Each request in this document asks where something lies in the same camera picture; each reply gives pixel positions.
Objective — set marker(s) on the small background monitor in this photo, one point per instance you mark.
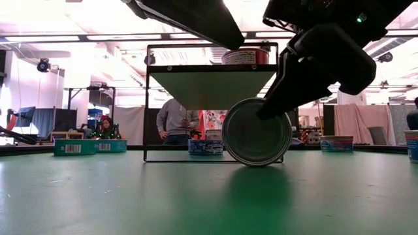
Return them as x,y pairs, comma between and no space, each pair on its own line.
25,117

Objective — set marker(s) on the black panel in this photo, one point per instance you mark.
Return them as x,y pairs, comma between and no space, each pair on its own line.
328,119
65,119

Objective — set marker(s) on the pink curtain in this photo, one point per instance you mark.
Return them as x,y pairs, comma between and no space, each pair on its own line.
359,120

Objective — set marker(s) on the black monitor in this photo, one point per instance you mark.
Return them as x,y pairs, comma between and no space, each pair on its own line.
294,119

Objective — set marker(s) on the wooden shelf black metal frame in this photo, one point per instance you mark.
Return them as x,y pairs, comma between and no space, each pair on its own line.
214,88

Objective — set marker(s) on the black metal stand frame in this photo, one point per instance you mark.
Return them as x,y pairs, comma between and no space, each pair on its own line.
91,88

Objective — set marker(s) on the black curtain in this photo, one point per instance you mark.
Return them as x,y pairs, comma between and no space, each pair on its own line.
153,127

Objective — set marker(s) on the blue fish-print can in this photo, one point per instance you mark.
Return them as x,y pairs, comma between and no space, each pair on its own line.
204,147

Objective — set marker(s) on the red white-label can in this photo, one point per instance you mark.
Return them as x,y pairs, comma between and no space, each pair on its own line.
245,56

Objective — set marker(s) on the wooden background table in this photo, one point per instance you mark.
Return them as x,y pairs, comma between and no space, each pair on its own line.
67,134

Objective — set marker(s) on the white storage box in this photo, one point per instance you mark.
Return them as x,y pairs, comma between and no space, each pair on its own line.
214,135

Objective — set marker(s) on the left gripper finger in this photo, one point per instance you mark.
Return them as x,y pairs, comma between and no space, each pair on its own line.
196,19

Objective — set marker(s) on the blue-grey curtain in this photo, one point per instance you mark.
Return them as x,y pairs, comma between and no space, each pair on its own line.
42,120

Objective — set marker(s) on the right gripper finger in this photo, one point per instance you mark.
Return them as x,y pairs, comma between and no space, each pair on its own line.
346,58
294,88

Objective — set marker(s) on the black background robot arms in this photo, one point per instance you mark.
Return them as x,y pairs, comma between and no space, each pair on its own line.
196,134

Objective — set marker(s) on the black metal table frame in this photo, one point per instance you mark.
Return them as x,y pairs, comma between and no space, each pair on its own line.
362,148

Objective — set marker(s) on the ceiling light strip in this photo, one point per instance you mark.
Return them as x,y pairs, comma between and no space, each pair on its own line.
124,37

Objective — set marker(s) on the red curtain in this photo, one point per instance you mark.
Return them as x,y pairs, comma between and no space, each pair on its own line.
201,127

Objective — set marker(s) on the green table mat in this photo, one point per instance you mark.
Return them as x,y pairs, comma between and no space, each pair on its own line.
163,202

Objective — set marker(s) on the silver ceiling air duct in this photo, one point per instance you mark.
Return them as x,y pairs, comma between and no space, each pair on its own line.
217,53

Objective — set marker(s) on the white green-label can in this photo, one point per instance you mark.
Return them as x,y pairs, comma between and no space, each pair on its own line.
251,140

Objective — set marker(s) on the person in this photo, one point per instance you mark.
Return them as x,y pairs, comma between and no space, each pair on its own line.
413,117
106,125
173,120

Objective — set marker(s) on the floral cloth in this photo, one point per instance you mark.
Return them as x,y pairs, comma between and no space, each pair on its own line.
215,119

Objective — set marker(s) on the red black background robot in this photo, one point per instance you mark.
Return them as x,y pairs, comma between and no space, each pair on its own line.
13,137

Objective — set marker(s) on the teal can silver lid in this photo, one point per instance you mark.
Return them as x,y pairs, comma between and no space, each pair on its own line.
112,146

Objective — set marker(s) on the silver-lid seafood can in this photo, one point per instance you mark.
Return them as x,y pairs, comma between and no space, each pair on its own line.
75,147

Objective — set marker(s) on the ceiling-mounted camera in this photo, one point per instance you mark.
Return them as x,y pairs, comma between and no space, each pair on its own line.
385,57
43,65
149,59

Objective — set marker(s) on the white curtain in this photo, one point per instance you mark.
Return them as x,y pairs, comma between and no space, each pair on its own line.
129,124

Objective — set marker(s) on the blue red-stripe can gold lid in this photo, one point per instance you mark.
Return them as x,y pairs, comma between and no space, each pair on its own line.
336,144
413,147

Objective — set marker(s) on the grey curtain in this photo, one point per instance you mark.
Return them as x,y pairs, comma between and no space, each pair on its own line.
398,117

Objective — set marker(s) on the white cylindrical column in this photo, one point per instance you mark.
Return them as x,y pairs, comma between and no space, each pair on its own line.
352,99

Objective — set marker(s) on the background robot green lights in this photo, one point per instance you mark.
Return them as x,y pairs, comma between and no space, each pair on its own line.
93,134

